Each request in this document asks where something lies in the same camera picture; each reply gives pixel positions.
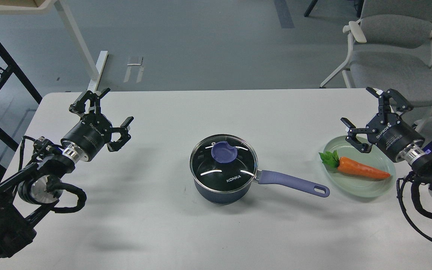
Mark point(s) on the white table frame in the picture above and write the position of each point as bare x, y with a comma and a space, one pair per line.
93, 67

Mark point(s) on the grey office chair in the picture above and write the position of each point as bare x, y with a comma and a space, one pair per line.
393, 23

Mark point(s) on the orange toy carrot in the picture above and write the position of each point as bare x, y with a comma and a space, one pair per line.
351, 167

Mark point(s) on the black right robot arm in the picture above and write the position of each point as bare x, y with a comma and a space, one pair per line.
420, 161

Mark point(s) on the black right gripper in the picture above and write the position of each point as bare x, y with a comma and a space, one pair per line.
386, 130

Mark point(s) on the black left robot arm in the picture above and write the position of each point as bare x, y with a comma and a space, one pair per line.
37, 189

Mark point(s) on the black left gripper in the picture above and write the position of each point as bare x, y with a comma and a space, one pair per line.
94, 130

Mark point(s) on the glass pot lid blue knob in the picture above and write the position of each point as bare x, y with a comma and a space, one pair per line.
223, 163

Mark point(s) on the blue pot with handle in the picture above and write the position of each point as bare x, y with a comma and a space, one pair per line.
264, 177

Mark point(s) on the pale green plate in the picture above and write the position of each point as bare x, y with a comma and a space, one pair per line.
356, 185

